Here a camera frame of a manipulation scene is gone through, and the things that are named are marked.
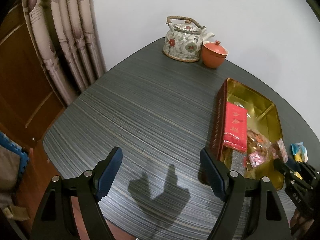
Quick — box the dark red floral snack packet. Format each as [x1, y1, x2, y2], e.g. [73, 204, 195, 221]
[271, 139, 288, 163]

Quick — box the pink candy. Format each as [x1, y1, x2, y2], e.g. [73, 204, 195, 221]
[248, 151, 268, 168]

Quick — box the clear fried twist snack bag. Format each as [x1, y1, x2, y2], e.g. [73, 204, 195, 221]
[247, 128, 271, 158]

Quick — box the black sesame snack bar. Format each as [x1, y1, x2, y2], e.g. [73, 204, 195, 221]
[224, 148, 246, 176]

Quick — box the red rice cake packet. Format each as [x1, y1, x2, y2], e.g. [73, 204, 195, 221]
[223, 102, 247, 154]

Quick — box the gold snack packet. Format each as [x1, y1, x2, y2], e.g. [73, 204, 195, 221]
[295, 152, 303, 163]

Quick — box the blue snack packet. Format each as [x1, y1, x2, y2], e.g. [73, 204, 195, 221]
[291, 142, 308, 162]

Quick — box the gold and red tin box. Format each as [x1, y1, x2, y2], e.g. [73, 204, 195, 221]
[210, 78, 284, 190]

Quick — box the blue foam mat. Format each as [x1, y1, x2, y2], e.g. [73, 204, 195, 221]
[0, 132, 30, 177]

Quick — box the brown wooden door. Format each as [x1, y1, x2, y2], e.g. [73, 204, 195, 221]
[0, 1, 65, 148]

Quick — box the orange lidded tea cup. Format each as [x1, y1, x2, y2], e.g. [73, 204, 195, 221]
[201, 40, 229, 69]

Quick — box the floral ceramic teapot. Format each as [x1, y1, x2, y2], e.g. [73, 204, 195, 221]
[162, 16, 215, 62]

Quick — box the beige patterned curtain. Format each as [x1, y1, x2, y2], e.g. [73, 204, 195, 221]
[22, 0, 105, 105]

